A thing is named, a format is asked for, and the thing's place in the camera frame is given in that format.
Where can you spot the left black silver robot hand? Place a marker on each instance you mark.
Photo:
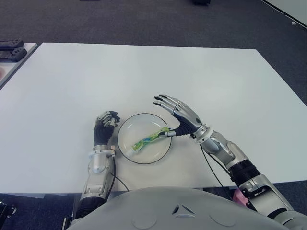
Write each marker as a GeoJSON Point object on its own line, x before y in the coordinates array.
{"type": "Point", "coordinates": [103, 133]}

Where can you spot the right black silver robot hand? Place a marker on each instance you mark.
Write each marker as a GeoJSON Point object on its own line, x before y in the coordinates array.
{"type": "Point", "coordinates": [187, 117]}

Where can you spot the green toothpaste tube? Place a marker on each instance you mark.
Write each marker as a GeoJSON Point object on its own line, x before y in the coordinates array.
{"type": "Point", "coordinates": [146, 140]}

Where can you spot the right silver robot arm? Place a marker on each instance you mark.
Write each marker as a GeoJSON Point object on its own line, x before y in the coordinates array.
{"type": "Point", "coordinates": [239, 165]}

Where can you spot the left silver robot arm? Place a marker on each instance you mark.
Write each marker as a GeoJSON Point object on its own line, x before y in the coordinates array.
{"type": "Point", "coordinates": [97, 163]}

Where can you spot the white plate with black rim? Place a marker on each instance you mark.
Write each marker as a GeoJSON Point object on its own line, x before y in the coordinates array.
{"type": "Point", "coordinates": [134, 129]}

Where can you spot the grey robot torso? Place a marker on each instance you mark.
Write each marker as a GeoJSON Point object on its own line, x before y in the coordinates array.
{"type": "Point", "coordinates": [177, 210]}

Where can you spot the pink cardboard box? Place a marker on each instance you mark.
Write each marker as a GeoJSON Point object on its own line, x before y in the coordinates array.
{"type": "Point", "coordinates": [239, 197]}

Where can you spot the white side table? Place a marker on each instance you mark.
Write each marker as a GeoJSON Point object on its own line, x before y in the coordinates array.
{"type": "Point", "coordinates": [14, 67]}

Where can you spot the black game controller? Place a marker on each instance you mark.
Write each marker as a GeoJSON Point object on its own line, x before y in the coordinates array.
{"type": "Point", "coordinates": [13, 54]}
{"type": "Point", "coordinates": [12, 43]}

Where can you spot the black metal device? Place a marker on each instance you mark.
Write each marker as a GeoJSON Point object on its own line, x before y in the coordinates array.
{"type": "Point", "coordinates": [6, 208]}

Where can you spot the white desk with black edge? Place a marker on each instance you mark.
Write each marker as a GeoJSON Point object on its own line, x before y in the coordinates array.
{"type": "Point", "coordinates": [287, 10]}

